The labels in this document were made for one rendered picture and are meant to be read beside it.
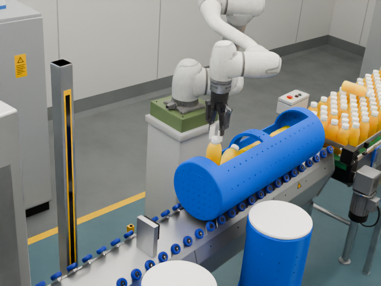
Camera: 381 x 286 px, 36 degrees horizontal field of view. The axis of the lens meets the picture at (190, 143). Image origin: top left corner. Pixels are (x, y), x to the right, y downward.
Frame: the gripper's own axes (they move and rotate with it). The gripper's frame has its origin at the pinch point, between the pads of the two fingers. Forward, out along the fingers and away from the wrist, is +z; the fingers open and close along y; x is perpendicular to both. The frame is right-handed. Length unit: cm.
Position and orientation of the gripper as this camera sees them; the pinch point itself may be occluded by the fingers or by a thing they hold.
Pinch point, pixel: (216, 133)
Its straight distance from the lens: 252.1
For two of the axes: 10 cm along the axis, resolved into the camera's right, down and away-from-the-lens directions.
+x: 6.7, -3.3, 6.7
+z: -0.6, 8.7, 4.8
